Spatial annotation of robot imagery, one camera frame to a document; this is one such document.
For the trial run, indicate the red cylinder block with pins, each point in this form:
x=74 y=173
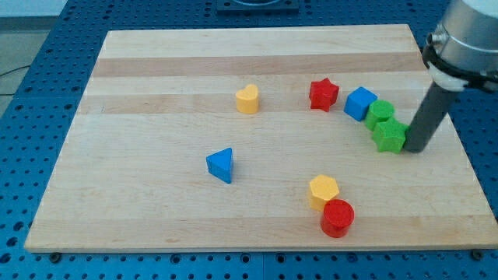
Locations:
x=337 y=216

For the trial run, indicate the yellow heart block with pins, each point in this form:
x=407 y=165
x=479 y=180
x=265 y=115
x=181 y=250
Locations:
x=247 y=99

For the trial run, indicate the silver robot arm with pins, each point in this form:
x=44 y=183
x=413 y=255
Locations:
x=462 y=50

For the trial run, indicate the green cylinder block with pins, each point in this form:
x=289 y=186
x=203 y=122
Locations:
x=378 y=111

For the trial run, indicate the yellow hexagon block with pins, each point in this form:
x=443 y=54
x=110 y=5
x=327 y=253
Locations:
x=321 y=190

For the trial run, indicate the blue cube block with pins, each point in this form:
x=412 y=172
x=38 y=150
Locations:
x=358 y=102

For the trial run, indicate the wooden board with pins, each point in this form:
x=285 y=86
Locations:
x=131 y=175

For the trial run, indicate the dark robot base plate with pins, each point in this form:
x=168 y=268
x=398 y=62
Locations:
x=231 y=6

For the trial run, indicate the blue triangle block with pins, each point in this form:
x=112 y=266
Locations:
x=220 y=165

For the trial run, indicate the green star block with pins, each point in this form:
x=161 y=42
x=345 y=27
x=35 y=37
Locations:
x=389 y=135

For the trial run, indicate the red star block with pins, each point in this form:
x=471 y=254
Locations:
x=323 y=94

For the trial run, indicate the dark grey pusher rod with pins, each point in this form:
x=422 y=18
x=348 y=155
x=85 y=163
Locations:
x=432 y=110

